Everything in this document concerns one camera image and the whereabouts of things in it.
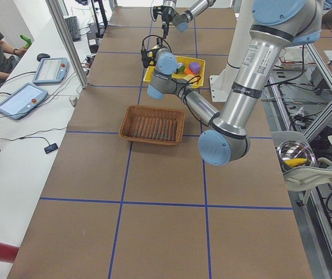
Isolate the toy carrot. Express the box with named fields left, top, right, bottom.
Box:
left=184, top=67, right=194, bottom=75

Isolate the small black device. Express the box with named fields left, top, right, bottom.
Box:
left=44, top=143, right=58, bottom=154

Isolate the white pillar with base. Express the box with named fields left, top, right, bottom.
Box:
left=210, top=0, right=253, bottom=102

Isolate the green toy object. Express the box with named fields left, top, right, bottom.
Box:
left=20, top=34, right=32, bottom=48

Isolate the white office chair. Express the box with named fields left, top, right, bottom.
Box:
left=272, top=131, right=332, bottom=206

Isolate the teach pendant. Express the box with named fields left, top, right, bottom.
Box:
left=33, top=58, right=69, bottom=85
left=0, top=83, right=48, bottom=120

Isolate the far teach pendant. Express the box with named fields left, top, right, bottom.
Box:
left=33, top=58, right=69, bottom=85

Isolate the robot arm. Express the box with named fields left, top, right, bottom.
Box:
left=147, top=1, right=324, bottom=166
left=153, top=0, right=215, bottom=39

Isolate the near teach pendant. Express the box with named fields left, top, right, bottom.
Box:
left=0, top=83, right=48, bottom=120

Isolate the black keyboard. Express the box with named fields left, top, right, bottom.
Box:
left=64, top=16, right=81, bottom=41

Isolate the black computer mouse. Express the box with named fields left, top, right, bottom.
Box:
left=37, top=53, right=50, bottom=62

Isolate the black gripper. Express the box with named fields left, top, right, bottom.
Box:
left=161, top=5, right=174, bottom=38
left=150, top=44, right=166, bottom=58

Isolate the yellow plastic basket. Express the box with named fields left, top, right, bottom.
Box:
left=143, top=53, right=206, bottom=89

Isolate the purple cube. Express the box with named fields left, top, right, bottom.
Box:
left=188, top=61, right=201, bottom=74

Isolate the brown wicker basket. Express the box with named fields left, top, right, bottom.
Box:
left=119, top=105, right=184, bottom=146

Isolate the steel bowl with corn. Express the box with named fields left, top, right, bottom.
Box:
left=277, top=141, right=317, bottom=172

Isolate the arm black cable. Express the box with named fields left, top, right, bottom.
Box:
left=171, top=74, right=203, bottom=128

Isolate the toy bread piece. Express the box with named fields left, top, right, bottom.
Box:
left=183, top=74, right=200, bottom=84

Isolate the aluminium frame post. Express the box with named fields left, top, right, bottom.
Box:
left=46, top=0, right=88, bottom=89

